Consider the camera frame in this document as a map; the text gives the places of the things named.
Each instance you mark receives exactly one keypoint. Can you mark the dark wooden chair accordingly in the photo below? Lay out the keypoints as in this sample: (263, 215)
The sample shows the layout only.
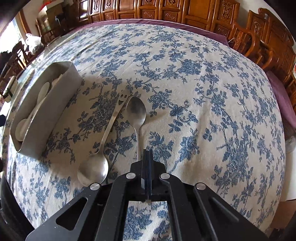
(13, 62)

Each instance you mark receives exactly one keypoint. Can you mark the blue floral tablecloth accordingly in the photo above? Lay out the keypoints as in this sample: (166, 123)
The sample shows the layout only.
(208, 92)

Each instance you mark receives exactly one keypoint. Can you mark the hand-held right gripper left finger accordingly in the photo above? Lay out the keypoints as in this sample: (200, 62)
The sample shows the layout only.
(140, 169)

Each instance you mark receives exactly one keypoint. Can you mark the carved wooden cabinet wall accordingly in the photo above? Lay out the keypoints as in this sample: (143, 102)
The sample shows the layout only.
(196, 11)

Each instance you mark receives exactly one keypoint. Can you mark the white plastic bag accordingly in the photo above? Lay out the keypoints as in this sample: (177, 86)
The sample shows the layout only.
(33, 41)

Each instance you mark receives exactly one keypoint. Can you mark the smiley face metal spoon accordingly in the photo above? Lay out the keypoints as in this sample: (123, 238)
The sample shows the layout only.
(93, 169)

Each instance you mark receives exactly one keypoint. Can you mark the plain metal spoon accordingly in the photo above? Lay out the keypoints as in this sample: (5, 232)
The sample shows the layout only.
(136, 109)

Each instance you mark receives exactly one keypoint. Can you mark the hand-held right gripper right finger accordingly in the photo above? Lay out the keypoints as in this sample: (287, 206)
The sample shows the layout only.
(155, 169)

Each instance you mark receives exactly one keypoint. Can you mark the stainless steel tray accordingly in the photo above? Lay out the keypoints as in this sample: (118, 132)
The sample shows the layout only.
(53, 111)

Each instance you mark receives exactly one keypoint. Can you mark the carved wooden armchair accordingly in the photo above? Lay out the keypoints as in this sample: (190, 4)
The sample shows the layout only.
(285, 53)
(252, 39)

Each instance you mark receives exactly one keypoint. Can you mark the white ceramic soup spoon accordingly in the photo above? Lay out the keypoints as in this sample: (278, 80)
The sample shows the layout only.
(21, 129)

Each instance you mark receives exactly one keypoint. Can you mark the white plastic rice paddle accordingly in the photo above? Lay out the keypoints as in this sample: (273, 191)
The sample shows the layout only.
(44, 90)

